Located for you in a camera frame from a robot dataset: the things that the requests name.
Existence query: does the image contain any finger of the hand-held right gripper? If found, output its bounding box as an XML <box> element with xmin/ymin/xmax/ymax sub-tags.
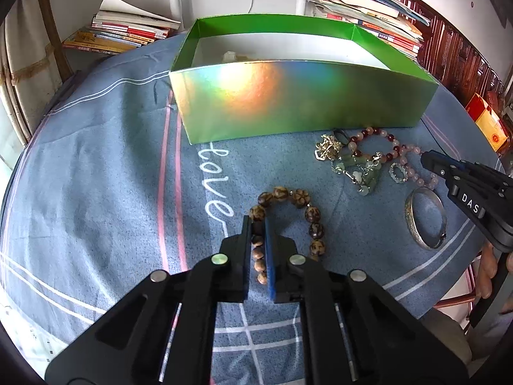
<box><xmin>444</xmin><ymin>174</ymin><xmax>487</xmax><ymax>220</ymax></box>
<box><xmin>420</xmin><ymin>150</ymin><xmax>479</xmax><ymax>178</ymax></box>

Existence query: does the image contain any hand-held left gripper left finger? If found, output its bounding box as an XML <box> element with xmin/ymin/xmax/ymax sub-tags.
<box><xmin>44</xmin><ymin>215</ymin><xmax>253</xmax><ymax>385</ymax></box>

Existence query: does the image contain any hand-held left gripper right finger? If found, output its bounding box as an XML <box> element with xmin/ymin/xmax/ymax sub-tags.
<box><xmin>264</xmin><ymin>220</ymin><xmax>469</xmax><ymax>385</ymax></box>

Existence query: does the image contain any pink bead bracelet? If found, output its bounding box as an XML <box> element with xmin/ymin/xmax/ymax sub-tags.
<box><xmin>395</xmin><ymin>144</ymin><xmax>440</xmax><ymax>190</ymax></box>

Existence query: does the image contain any silver crystal ring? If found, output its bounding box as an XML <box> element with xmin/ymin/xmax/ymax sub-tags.
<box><xmin>388</xmin><ymin>162</ymin><xmax>409</xmax><ymax>184</ymax></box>

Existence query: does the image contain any silver bangle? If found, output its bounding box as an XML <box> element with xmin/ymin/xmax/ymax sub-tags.
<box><xmin>404</xmin><ymin>188</ymin><xmax>448</xmax><ymax>250</ymax></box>

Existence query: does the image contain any wooden bead bracelet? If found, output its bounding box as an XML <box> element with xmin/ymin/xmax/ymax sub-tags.
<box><xmin>248</xmin><ymin>186</ymin><xmax>326</xmax><ymax>285</ymax></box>

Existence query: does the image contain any dark red bead bracelet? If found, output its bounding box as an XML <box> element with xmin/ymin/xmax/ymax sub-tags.
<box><xmin>347</xmin><ymin>127</ymin><xmax>403</xmax><ymax>165</ymax></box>

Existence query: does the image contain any green jade pendant necklace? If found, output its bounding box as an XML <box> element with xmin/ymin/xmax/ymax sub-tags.
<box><xmin>331</xmin><ymin>154</ymin><xmax>383</xmax><ymax>197</ymax></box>

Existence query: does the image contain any shiny green cardboard box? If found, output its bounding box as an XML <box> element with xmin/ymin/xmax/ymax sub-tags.
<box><xmin>168</xmin><ymin>14</ymin><xmax>439</xmax><ymax>146</ymax></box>

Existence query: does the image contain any person's right hand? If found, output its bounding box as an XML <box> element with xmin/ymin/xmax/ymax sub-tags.
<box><xmin>478</xmin><ymin>244</ymin><xmax>513</xmax><ymax>302</ymax></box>

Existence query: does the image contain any red and yellow box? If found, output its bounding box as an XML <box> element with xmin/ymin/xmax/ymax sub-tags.
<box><xmin>465</xmin><ymin>93</ymin><xmax>512</xmax><ymax>154</ymax></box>

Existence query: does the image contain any wooden chair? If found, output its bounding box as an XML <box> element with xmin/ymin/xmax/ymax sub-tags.
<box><xmin>435</xmin><ymin>249</ymin><xmax>486</xmax><ymax>331</ymax></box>

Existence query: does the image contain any red carved wooden cabinet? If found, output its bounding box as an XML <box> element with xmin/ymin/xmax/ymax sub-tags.
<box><xmin>377</xmin><ymin>0</ymin><xmax>509</xmax><ymax>107</ymax></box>

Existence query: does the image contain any blue printed tablecloth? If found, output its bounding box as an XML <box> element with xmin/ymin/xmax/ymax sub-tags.
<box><xmin>0</xmin><ymin>28</ymin><xmax>503</xmax><ymax>385</ymax></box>

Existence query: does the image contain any large stack of books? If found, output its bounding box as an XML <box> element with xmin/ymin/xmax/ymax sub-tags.
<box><xmin>297</xmin><ymin>0</ymin><xmax>432</xmax><ymax>63</ymax></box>

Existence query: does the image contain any small stack of books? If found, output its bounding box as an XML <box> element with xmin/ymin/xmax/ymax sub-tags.
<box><xmin>62</xmin><ymin>0</ymin><xmax>182</xmax><ymax>55</ymax></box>

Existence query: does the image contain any thin black cable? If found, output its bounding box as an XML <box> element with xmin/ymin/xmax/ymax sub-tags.
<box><xmin>422</xmin><ymin>117</ymin><xmax>449</xmax><ymax>156</ymax></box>

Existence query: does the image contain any brown wooden frame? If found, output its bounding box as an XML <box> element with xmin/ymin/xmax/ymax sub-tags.
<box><xmin>0</xmin><ymin>0</ymin><xmax>78</xmax><ymax>146</ymax></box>

